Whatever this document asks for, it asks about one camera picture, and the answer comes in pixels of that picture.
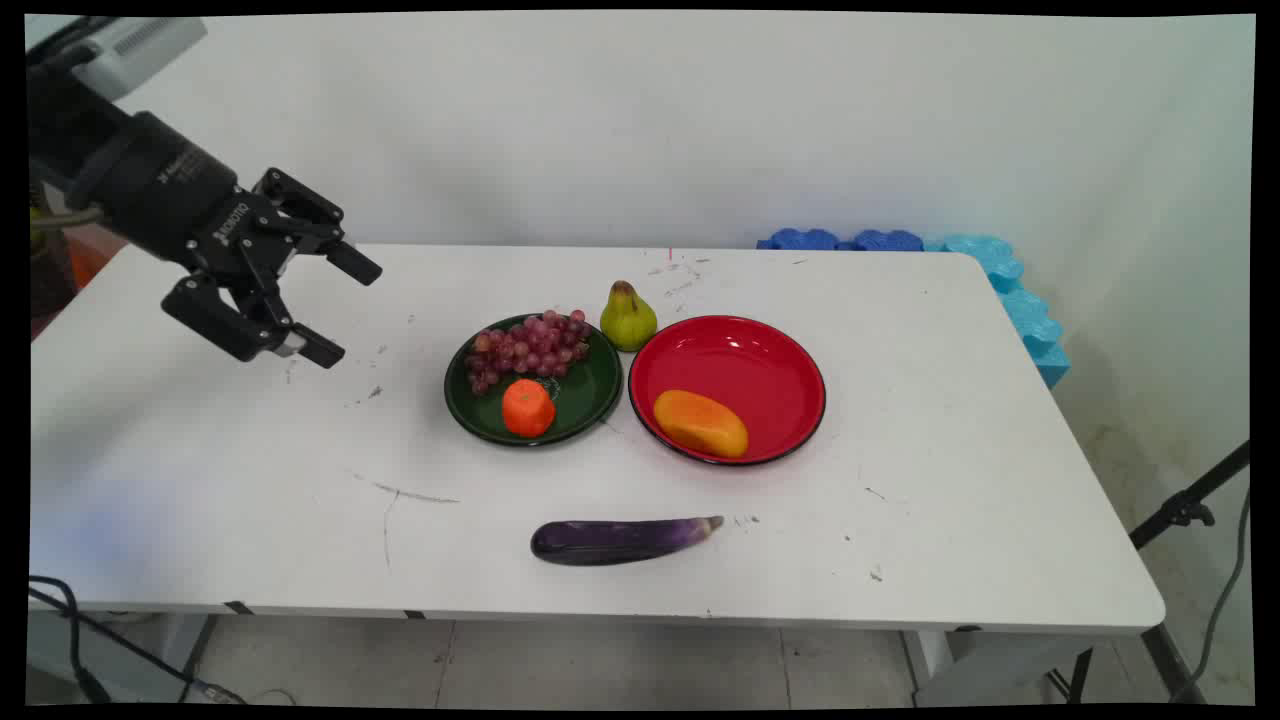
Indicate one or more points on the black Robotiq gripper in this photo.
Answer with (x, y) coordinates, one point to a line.
(170, 195)

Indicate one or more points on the orange tangerine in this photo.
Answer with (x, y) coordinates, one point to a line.
(527, 408)

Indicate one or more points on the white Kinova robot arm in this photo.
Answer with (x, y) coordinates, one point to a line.
(130, 45)

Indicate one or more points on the orange background box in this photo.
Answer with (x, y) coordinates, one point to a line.
(85, 255)

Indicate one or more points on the bunch of red grapes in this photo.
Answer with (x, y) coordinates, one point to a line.
(530, 345)

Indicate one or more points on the dark green plate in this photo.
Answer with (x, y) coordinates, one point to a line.
(585, 392)

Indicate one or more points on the green pear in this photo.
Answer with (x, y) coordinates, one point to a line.
(628, 322)

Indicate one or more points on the black table leg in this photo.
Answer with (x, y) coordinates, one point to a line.
(197, 655)

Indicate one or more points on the purple eggplant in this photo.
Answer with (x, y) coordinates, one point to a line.
(610, 539)

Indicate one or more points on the yellow-orange mango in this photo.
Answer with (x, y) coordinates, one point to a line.
(700, 424)

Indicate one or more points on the red plate with black rim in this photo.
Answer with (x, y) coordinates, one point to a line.
(745, 365)

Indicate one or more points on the dark blue foam mat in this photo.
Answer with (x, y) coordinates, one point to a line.
(888, 240)
(805, 239)

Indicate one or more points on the light blue foam mat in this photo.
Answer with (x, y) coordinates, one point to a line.
(1030, 320)

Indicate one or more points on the black tripod stand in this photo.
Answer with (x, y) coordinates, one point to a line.
(1185, 508)

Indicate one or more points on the grey table leg frame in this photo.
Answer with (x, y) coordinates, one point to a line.
(1000, 665)

